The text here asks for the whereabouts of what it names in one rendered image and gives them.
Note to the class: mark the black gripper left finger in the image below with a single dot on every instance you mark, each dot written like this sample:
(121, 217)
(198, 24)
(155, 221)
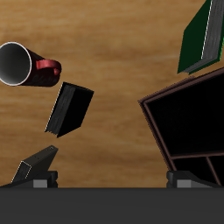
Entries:
(43, 178)

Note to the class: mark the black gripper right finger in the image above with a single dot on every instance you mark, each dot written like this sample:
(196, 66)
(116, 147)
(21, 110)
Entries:
(180, 178)

